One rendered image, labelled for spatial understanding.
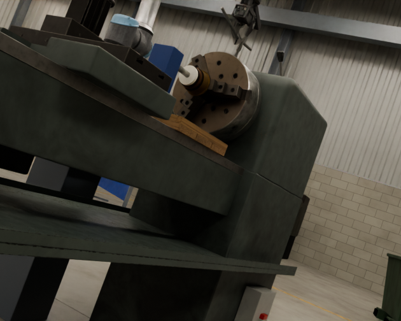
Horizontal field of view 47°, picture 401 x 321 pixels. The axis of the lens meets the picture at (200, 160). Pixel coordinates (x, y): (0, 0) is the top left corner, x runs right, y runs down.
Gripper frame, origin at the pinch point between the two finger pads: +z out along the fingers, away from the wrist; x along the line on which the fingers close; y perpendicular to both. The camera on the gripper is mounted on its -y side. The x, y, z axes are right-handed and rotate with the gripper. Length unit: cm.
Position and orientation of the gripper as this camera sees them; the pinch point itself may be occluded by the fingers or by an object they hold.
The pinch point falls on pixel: (237, 42)
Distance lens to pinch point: 205.5
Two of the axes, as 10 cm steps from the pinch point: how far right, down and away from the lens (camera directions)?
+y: -4.6, -2.5, -8.5
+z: -3.9, 9.2, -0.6
